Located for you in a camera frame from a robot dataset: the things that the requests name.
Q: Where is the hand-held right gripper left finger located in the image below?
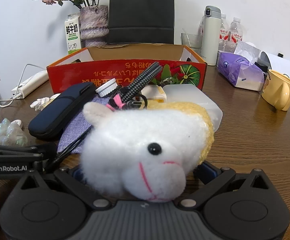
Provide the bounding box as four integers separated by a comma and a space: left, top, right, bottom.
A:
20, 166, 112, 212

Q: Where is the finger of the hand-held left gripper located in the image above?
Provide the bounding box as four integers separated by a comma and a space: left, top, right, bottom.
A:
0, 142, 58, 158

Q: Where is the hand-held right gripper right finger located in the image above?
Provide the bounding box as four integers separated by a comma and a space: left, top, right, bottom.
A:
179, 161, 272, 209

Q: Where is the purple cloth pouch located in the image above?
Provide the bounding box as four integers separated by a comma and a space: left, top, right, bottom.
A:
57, 96, 112, 154

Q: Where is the white flower-shaped ornament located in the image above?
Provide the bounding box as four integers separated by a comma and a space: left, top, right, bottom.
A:
30, 96, 51, 112

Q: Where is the navy zip case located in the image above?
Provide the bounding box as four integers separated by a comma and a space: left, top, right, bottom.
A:
28, 82, 98, 140

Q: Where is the white and yellow plush toy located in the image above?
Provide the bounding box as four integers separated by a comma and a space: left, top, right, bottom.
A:
81, 101, 214, 203

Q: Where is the translucent plastic box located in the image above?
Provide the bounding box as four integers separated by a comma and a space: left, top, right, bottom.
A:
162, 84, 223, 132

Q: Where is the red cardboard box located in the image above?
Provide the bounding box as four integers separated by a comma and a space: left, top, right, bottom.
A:
46, 44, 208, 97

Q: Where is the cream small box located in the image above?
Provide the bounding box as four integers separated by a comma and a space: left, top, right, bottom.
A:
141, 85, 168, 105

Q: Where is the white ribbed bottle cap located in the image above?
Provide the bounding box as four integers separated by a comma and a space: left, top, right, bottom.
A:
95, 78, 118, 98

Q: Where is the black carabiner ring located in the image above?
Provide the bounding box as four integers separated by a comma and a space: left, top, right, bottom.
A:
124, 94, 149, 110

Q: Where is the black braided cable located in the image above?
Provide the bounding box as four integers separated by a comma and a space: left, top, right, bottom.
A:
121, 61, 163, 103

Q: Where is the wooden desktop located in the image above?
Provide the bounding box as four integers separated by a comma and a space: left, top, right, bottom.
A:
0, 52, 290, 230

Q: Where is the white power strip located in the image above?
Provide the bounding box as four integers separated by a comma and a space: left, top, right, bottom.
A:
11, 70, 49, 99

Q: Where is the yellow mug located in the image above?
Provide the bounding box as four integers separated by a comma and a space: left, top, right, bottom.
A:
261, 69, 290, 112

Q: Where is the purple tissue pack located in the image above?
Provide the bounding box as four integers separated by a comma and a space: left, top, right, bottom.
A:
217, 51, 265, 92

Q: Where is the small black stand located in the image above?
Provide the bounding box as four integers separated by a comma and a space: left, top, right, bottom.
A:
254, 60, 269, 73

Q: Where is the white and green milk carton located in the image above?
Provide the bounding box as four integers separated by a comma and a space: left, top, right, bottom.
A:
64, 14, 82, 55

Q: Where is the white crumpled tissue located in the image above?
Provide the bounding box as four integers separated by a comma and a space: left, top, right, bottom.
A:
234, 41, 262, 64

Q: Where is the white curved sheet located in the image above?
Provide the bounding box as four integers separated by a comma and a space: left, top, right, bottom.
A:
259, 51, 290, 85

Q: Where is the clear drinking glass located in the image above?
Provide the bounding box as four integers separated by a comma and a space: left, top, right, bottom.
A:
181, 29, 203, 55

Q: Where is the white thermos bottle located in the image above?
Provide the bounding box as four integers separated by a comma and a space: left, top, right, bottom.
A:
200, 5, 222, 66

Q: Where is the purple glass vase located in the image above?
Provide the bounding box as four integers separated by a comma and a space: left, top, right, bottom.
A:
79, 5, 110, 48

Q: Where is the black paper bag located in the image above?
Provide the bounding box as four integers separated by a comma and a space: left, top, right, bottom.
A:
108, 0, 175, 45

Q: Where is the white power cable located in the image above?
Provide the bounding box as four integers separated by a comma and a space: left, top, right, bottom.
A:
16, 64, 47, 95
0, 91, 23, 123

